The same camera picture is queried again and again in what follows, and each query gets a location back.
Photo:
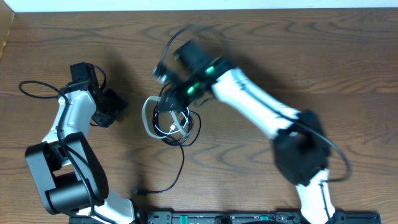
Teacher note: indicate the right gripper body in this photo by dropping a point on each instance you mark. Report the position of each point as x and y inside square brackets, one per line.
[187, 92]

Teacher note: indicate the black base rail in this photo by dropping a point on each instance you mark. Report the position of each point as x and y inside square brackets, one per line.
[240, 218]

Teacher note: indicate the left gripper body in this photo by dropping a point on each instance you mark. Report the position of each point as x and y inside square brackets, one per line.
[109, 109]

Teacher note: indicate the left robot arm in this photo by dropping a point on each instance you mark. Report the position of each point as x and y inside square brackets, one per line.
[69, 177]

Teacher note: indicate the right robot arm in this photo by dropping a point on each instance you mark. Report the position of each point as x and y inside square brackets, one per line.
[300, 149]

